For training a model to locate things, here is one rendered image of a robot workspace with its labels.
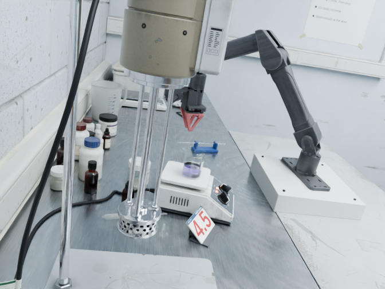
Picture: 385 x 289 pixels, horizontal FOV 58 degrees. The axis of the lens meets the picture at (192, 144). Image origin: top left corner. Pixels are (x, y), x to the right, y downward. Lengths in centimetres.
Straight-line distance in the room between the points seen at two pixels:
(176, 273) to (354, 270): 41
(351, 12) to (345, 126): 79
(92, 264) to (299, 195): 59
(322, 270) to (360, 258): 13
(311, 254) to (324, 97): 187
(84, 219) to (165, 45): 52
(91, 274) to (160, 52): 42
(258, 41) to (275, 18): 135
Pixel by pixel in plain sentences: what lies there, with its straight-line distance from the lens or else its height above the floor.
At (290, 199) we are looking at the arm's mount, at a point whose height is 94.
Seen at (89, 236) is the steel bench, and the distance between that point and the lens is 79.
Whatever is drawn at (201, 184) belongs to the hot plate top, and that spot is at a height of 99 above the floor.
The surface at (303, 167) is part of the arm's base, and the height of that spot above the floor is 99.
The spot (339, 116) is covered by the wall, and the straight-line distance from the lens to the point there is 274.
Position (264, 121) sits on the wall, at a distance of 253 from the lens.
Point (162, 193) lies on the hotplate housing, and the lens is 86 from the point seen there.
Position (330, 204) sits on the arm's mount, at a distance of 106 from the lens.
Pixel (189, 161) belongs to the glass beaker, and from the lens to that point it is 85.
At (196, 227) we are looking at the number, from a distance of 81.
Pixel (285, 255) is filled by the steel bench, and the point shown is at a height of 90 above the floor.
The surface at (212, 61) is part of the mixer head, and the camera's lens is 44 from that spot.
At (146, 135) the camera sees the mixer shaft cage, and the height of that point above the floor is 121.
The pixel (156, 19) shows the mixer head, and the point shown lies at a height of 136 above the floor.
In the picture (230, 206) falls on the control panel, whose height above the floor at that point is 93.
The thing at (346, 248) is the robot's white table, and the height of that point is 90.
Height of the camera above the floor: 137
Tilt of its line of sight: 20 degrees down
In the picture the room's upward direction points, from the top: 10 degrees clockwise
